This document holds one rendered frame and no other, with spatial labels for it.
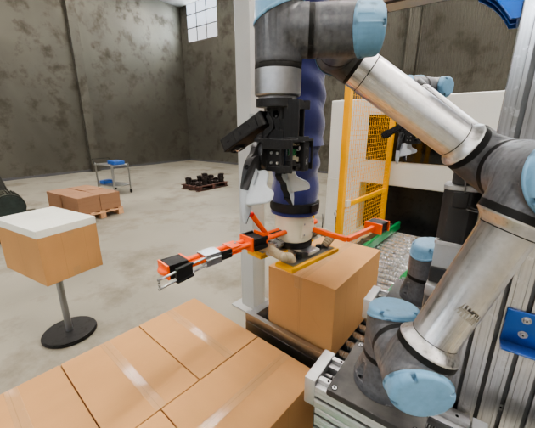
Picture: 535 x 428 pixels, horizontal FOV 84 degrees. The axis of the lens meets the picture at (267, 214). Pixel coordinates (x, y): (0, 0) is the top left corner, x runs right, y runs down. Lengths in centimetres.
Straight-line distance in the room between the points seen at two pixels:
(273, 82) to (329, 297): 117
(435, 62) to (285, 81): 1000
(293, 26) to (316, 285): 121
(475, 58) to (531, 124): 955
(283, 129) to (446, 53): 1001
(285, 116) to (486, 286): 43
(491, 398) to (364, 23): 91
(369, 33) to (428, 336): 52
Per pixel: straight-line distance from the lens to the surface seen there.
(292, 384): 158
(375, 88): 64
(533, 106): 81
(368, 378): 87
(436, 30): 1062
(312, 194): 130
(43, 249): 250
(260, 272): 285
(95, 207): 640
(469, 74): 1030
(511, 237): 61
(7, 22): 1316
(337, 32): 51
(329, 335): 161
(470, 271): 62
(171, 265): 103
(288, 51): 50
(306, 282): 154
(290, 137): 49
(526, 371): 99
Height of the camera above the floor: 168
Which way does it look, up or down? 16 degrees down
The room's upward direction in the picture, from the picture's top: straight up
